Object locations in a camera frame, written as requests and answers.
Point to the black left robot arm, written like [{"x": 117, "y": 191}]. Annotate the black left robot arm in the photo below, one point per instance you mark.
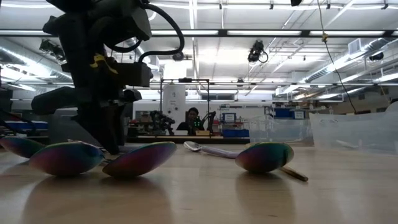
[{"x": 81, "y": 37}]

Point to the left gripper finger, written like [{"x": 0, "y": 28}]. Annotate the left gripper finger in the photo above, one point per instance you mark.
[
  {"x": 116, "y": 124},
  {"x": 96, "y": 127}
]

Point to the black equipment box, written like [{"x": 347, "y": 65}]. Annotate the black equipment box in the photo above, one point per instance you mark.
[{"x": 5, "y": 102}]

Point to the clear plastic bin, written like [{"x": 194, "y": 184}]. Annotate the clear plastic bin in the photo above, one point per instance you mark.
[
  {"x": 367, "y": 130},
  {"x": 276, "y": 130}
]

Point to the black ceiling camera cluster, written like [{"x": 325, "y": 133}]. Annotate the black ceiling camera cluster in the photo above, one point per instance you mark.
[{"x": 51, "y": 48}]

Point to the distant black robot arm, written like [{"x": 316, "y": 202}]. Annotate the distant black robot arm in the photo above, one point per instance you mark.
[
  {"x": 210, "y": 119},
  {"x": 161, "y": 121}
]

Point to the person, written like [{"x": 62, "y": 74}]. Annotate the person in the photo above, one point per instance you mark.
[{"x": 192, "y": 113}]

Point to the smoked grey plastic bin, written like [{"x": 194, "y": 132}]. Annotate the smoked grey plastic bin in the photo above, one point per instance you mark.
[{"x": 62, "y": 127}]

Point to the blue storage bin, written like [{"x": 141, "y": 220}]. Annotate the blue storage bin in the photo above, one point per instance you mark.
[
  {"x": 283, "y": 113},
  {"x": 28, "y": 125},
  {"x": 236, "y": 133}
]

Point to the distant workbench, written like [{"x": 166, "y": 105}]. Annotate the distant workbench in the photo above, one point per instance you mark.
[{"x": 186, "y": 140}]

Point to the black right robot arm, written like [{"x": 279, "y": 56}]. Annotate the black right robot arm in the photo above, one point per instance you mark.
[{"x": 296, "y": 2}]

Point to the black overhead camera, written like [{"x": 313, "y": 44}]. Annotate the black overhead camera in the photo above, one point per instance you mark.
[{"x": 255, "y": 53}]

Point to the white label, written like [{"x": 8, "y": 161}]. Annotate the white label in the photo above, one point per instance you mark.
[{"x": 298, "y": 114}]

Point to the round black ceiling fixture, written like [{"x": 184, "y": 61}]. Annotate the round black ceiling fixture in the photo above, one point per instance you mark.
[{"x": 178, "y": 57}]

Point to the white column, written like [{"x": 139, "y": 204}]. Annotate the white column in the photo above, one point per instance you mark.
[{"x": 174, "y": 96}]

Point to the black station frame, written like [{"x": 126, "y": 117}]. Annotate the black station frame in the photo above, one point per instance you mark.
[{"x": 185, "y": 80}]

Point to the overhead led light bar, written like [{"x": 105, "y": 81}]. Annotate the overhead led light bar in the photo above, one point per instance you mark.
[{"x": 264, "y": 32}]

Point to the blue-framed white sign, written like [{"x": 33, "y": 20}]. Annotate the blue-framed white sign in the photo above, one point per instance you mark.
[{"x": 229, "y": 117}]

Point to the iridescent rainbow spoon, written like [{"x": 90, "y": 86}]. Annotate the iridescent rainbow spoon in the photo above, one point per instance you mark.
[
  {"x": 66, "y": 158},
  {"x": 140, "y": 160},
  {"x": 18, "y": 147},
  {"x": 264, "y": 157}
]

